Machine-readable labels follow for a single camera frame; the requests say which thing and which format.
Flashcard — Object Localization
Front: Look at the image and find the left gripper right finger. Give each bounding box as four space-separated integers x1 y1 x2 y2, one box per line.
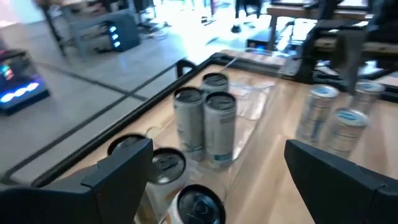
284 139 398 224

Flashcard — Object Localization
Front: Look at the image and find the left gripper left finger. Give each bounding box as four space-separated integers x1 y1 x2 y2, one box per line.
0 137 155 224

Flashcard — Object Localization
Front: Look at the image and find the silver-top blue-tab soda can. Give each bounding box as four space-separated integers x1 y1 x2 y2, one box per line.
295 84 340 146
349 80 386 114
323 107 370 158

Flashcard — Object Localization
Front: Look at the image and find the black-top slim soda can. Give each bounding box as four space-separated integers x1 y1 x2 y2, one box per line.
107 133 147 156
203 91 238 170
173 86 206 162
164 184 227 224
201 72 230 96
146 147 193 203

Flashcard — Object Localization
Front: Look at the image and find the wooden office table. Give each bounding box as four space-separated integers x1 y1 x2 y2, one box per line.
266 2 398 54

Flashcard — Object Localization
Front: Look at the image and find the clear plastic bin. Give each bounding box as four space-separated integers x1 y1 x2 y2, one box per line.
228 76 278 122
107 124 249 224
146 77 271 175

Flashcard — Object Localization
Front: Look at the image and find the black device with blue glow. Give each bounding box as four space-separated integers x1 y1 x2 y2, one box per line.
0 49 50 116

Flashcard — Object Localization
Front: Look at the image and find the computer tower with blue lights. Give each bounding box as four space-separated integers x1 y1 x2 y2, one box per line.
104 14 141 53

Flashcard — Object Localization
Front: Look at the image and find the grey office desk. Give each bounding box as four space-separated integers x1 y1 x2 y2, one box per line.
34 0 137 60

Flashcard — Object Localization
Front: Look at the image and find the black aluminium table frame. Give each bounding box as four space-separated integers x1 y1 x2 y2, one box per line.
0 52 398 188

